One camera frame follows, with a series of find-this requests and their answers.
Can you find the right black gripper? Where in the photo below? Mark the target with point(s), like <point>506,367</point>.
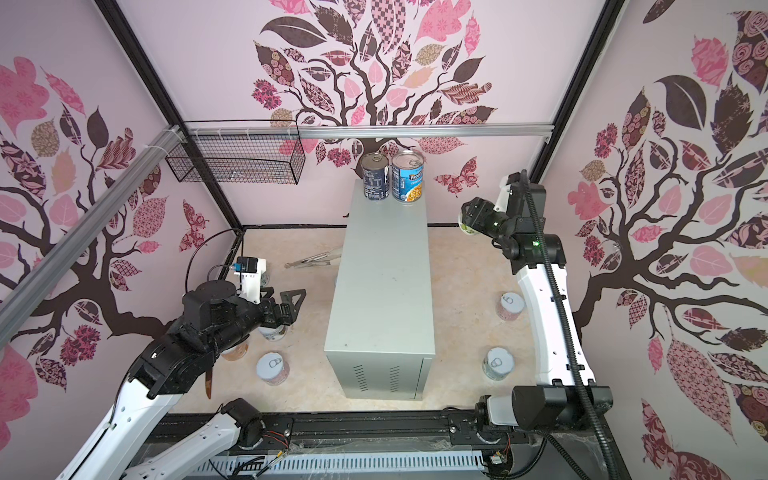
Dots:
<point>476,212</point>

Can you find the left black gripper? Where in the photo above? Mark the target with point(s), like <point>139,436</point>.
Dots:
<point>289,313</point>

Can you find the blue chicken noodle soup can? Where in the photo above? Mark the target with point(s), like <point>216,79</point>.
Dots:
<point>407,176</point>

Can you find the dark navy tall can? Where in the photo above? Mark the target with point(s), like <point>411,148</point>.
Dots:
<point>375,176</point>

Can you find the green short can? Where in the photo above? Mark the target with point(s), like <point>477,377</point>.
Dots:
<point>466,229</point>

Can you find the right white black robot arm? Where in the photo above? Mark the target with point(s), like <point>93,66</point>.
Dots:
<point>565,395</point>

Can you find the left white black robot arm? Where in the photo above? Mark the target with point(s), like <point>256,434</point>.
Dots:
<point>214,319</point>

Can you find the grey metal cabinet counter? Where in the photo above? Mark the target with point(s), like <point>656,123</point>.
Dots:
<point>380,339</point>

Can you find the teal short can left middle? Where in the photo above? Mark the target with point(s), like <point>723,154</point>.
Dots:
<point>273,334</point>

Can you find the teal short can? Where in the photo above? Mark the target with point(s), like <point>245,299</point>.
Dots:
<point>273,334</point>
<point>498,363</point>

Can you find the metal tongs cream tips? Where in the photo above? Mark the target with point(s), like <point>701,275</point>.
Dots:
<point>327,258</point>

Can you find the pink short can left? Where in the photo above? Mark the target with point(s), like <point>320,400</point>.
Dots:
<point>272,368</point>

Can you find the pink short can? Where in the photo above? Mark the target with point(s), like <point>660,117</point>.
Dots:
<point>510,306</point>
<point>272,368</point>

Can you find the brown short can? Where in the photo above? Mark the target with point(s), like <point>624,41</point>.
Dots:
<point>235,353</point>

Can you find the pink short can right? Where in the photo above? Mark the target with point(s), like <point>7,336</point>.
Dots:
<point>510,306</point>

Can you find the brown wooden knife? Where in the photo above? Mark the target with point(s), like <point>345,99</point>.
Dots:
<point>208,383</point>

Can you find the teal short can right front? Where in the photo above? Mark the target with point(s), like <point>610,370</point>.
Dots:
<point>498,363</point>

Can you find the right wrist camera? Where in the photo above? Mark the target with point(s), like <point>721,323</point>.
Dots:
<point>514,199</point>

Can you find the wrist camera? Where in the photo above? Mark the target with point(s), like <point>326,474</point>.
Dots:
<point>250,271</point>
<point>514,199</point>

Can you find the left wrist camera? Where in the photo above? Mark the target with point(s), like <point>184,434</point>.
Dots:
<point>250,271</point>

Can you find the black wire basket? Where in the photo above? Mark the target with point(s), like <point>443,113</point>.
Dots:
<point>259,151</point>

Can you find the white slotted cable duct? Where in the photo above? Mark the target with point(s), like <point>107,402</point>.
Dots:
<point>393,465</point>

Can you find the aluminium rail back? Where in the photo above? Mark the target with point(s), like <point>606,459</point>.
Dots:
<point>389,131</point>

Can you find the aluminium rail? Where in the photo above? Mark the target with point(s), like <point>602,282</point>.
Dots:
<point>389,131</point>
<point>23,299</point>

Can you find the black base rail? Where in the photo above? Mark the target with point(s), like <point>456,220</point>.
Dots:
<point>505,454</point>

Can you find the aluminium rail left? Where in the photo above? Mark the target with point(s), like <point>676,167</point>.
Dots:
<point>23,299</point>

